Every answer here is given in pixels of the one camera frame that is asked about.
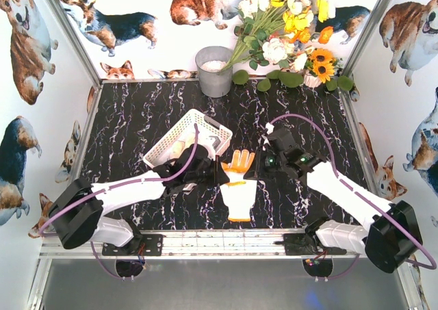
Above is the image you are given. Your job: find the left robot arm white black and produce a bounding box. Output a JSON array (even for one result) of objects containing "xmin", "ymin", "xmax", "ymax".
[{"xmin": 49, "ymin": 134, "xmax": 230, "ymax": 250}]

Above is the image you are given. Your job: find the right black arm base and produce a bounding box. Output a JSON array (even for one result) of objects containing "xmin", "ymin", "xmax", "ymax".
[{"xmin": 283, "ymin": 233, "xmax": 347, "ymax": 256}]

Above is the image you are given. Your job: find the artificial flower bouquet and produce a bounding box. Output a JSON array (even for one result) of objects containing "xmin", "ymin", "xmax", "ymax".
[{"xmin": 222, "ymin": 0, "xmax": 336, "ymax": 71}]

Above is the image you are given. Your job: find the purple cable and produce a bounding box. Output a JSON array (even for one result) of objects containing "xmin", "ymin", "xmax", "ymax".
[
  {"xmin": 270, "ymin": 114, "xmax": 438, "ymax": 280},
  {"xmin": 38, "ymin": 123, "xmax": 199, "ymax": 280}
]

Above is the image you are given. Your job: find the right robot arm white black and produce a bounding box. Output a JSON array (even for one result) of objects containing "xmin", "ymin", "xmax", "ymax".
[{"xmin": 244, "ymin": 123, "xmax": 423, "ymax": 273}]

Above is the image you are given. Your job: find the cream glove red cuff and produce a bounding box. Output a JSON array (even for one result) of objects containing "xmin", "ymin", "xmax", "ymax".
[{"xmin": 168, "ymin": 140, "xmax": 192, "ymax": 159}]

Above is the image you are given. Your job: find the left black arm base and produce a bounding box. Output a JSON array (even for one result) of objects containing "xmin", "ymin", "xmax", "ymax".
[{"xmin": 102, "ymin": 233, "xmax": 164, "ymax": 257}]

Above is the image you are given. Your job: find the white perforated storage basket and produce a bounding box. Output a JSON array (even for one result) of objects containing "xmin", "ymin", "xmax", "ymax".
[{"xmin": 143, "ymin": 109, "xmax": 233, "ymax": 168}]

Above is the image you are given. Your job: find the white glove orange cuff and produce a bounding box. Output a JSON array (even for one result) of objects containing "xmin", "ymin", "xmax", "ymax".
[{"xmin": 220, "ymin": 180, "xmax": 257, "ymax": 222}]

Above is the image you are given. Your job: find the aluminium front rail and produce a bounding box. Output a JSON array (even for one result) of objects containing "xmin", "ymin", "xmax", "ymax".
[{"xmin": 39, "ymin": 230, "xmax": 363, "ymax": 260}]

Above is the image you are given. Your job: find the yellow dotted work glove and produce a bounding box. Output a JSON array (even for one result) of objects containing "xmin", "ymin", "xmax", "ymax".
[{"xmin": 221, "ymin": 149, "xmax": 255, "ymax": 187}]

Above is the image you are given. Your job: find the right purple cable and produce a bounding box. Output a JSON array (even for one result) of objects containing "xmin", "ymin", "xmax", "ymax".
[{"xmin": 270, "ymin": 114, "xmax": 438, "ymax": 280}]

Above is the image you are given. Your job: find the grey metal bucket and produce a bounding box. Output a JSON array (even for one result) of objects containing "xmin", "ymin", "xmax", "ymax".
[{"xmin": 195, "ymin": 46, "xmax": 233, "ymax": 98}]

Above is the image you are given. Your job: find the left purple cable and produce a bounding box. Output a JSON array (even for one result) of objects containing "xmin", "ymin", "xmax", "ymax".
[{"xmin": 38, "ymin": 123, "xmax": 199, "ymax": 280}]

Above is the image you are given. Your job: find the small sunflower pot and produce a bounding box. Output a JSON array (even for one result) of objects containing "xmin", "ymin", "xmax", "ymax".
[{"xmin": 303, "ymin": 48, "xmax": 342, "ymax": 88}]

